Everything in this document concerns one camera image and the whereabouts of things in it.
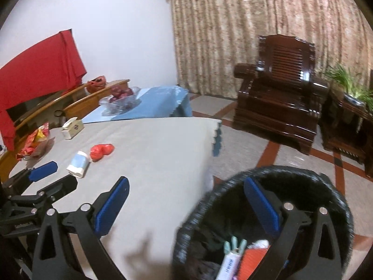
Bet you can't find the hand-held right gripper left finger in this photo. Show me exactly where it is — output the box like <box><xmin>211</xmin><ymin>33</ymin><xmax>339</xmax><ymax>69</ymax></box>
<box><xmin>31</xmin><ymin>176</ymin><xmax>130</xmax><ymax>280</ymax></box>

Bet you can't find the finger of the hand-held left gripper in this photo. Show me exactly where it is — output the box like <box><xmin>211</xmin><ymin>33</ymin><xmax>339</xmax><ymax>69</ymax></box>
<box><xmin>4</xmin><ymin>161</ymin><xmax>58</xmax><ymax>188</ymax></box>
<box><xmin>37</xmin><ymin>175</ymin><xmax>79</xmax><ymax>204</ymax></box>

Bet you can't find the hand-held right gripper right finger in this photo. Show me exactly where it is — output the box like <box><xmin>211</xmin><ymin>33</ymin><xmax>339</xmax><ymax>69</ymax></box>
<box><xmin>243</xmin><ymin>176</ymin><xmax>343</xmax><ymax>280</ymax></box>

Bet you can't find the green rubber glove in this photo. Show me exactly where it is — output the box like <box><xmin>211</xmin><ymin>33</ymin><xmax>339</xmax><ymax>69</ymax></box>
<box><xmin>223</xmin><ymin>236</ymin><xmax>248</xmax><ymax>253</ymax></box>

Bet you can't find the black trash bin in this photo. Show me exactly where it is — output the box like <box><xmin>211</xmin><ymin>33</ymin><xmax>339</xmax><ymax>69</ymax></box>
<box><xmin>172</xmin><ymin>166</ymin><xmax>354</xmax><ymax>280</ymax></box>

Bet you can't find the orange mesh pad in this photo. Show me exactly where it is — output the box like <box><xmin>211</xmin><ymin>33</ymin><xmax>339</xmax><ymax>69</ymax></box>
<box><xmin>237</xmin><ymin>248</ymin><xmax>269</xmax><ymax>280</ymax></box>

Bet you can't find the white and blue toothpaste box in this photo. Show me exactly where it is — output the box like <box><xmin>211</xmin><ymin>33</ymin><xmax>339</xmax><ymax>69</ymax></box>
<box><xmin>217</xmin><ymin>251</ymin><xmax>242</xmax><ymax>280</ymax></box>

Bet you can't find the white and blue bag roll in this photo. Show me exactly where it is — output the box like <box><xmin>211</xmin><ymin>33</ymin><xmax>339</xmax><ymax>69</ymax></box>
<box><xmin>66</xmin><ymin>151</ymin><xmax>89</xmax><ymax>178</ymax></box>

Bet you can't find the red snack packet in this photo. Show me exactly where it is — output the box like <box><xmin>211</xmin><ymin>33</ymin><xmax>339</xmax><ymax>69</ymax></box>
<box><xmin>16</xmin><ymin>122</ymin><xmax>56</xmax><ymax>161</ymax></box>

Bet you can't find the beige tissue box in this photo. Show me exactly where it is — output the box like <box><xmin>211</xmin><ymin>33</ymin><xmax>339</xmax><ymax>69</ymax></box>
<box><xmin>61</xmin><ymin>117</ymin><xmax>84</xmax><ymax>140</ymax></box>

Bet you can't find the red crumpled plastic bag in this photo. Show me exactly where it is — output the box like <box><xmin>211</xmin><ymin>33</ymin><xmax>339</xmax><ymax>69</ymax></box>
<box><xmin>90</xmin><ymin>143</ymin><xmax>115</xmax><ymax>162</ymax></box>

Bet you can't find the black television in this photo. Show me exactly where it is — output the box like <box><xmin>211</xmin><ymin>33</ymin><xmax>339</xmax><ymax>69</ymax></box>
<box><xmin>6</xmin><ymin>91</ymin><xmax>73</xmax><ymax>123</ymax></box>

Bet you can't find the wooden cabinet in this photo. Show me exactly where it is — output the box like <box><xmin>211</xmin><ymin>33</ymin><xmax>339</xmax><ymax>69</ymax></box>
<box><xmin>0</xmin><ymin>79</ymin><xmax>131</xmax><ymax>181</ymax></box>

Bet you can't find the glass fruit bowl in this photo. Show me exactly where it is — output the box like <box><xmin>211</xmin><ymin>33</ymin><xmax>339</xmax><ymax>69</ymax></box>
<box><xmin>98</xmin><ymin>87</ymin><xmax>142</xmax><ymax>114</ymax></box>

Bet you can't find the small red bag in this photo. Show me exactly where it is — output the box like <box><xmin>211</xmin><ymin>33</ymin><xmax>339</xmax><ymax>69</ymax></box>
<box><xmin>86</xmin><ymin>76</ymin><xmax>107</xmax><ymax>93</ymax></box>

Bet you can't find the dark wooden armchair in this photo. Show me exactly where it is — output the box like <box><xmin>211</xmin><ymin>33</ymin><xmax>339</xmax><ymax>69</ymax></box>
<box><xmin>232</xmin><ymin>34</ymin><xmax>330</xmax><ymax>155</ymax></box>

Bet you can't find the red cloth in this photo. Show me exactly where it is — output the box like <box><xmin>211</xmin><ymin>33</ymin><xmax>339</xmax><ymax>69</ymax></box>
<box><xmin>0</xmin><ymin>29</ymin><xmax>87</xmax><ymax>151</ymax></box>

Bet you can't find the dark wooden side table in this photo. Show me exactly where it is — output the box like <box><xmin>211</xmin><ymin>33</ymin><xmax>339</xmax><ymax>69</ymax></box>
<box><xmin>321</xmin><ymin>87</ymin><xmax>373</xmax><ymax>178</ymax></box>

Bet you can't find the blue tablecloth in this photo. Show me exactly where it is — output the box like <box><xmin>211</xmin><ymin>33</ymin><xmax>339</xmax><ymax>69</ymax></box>
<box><xmin>82</xmin><ymin>85</ymin><xmax>193</xmax><ymax>123</ymax></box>

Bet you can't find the green potted plant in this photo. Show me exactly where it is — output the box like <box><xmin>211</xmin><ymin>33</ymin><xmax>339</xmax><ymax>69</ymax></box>
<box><xmin>323</xmin><ymin>63</ymin><xmax>373</xmax><ymax>105</ymax></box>

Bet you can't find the patterned beige curtain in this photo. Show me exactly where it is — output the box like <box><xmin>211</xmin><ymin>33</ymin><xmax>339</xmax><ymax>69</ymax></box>
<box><xmin>163</xmin><ymin>0</ymin><xmax>373</xmax><ymax>100</ymax></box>

